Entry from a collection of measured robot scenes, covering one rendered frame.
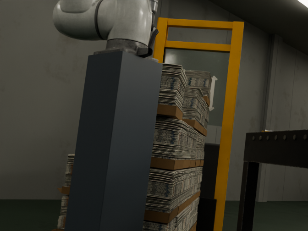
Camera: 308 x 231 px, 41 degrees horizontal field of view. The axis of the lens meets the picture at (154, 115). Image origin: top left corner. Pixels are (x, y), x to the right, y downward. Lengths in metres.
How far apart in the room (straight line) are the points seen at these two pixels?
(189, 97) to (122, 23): 1.00
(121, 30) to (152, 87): 0.23
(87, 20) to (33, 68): 3.07
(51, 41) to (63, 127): 0.97
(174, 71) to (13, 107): 2.90
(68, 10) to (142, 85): 0.41
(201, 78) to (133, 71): 1.60
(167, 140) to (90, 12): 0.64
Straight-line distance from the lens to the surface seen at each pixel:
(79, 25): 1.61
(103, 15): 1.56
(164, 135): 1.82
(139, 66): 1.47
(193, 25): 3.70
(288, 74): 8.77
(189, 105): 2.40
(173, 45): 3.67
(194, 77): 3.03
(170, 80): 1.82
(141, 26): 1.53
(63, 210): 2.41
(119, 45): 1.50
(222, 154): 3.48
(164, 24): 3.73
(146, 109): 1.49
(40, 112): 4.65
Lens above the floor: 0.68
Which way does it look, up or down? 5 degrees up
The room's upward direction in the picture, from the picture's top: 7 degrees clockwise
